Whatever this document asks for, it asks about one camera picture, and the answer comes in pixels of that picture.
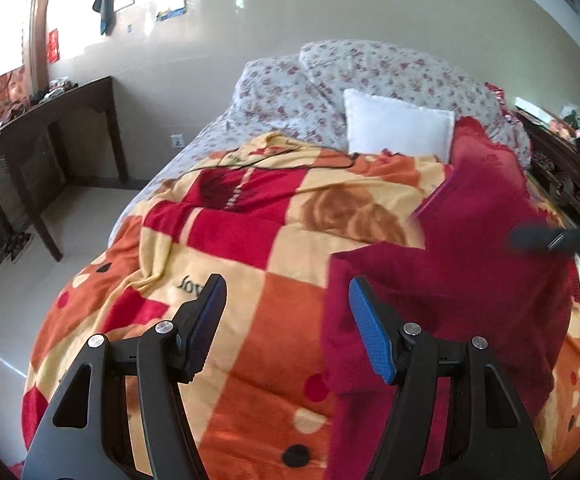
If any dark carved wooden headboard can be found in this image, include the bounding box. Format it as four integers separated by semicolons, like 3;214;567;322
517;110;580;222

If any white square pillow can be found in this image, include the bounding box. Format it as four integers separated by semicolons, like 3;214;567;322
343;89;455;164

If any red paper wall decoration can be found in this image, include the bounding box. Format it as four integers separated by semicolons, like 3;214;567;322
46;29;60;64

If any dark red fleece garment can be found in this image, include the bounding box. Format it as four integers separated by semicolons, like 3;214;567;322
321;117;575;479

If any floral quilt pile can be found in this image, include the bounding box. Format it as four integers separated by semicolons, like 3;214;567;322
106;38;532;246

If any red orange love blanket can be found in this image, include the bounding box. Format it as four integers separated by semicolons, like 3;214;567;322
22;132;580;479

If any dark wooden side table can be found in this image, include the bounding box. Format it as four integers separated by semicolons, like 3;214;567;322
0;76;130;261

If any dark cloth hanging on wall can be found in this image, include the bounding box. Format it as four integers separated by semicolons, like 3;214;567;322
92;0;115;36

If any clutter on headboard shelf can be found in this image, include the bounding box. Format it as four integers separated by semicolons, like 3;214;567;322
514;96;580;143

